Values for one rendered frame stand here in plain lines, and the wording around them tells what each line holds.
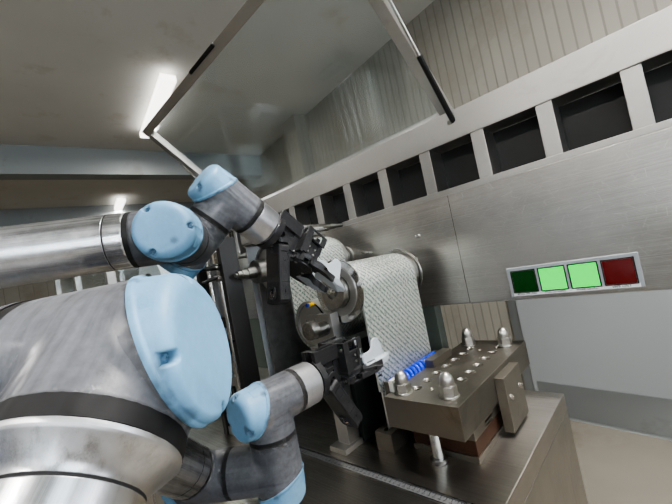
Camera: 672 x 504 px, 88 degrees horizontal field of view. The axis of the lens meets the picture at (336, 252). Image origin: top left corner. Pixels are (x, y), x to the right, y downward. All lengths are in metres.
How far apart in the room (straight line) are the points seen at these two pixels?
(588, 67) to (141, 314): 0.92
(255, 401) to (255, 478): 0.12
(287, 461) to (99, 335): 0.42
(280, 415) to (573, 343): 2.39
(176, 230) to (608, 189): 0.81
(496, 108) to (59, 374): 0.95
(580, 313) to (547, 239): 1.80
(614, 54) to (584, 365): 2.15
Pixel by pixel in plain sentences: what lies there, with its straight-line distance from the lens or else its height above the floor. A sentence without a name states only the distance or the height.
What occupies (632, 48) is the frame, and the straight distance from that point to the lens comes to 0.96.
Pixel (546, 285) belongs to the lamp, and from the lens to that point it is 0.94.
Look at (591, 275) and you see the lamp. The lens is 0.92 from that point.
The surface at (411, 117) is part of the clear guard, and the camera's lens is 1.10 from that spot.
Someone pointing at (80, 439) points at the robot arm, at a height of 1.24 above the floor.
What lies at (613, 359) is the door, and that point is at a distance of 2.75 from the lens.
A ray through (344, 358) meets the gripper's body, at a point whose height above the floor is 1.13.
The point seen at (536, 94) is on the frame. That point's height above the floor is 1.60.
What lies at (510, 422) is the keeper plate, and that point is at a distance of 0.86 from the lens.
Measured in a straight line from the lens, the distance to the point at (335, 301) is 0.80.
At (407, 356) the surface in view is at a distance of 0.90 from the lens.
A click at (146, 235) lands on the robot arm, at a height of 1.39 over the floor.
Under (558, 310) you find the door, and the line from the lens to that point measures 2.75.
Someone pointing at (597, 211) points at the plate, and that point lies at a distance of 0.92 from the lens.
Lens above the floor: 1.31
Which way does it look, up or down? 2 degrees up
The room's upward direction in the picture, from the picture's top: 11 degrees counter-clockwise
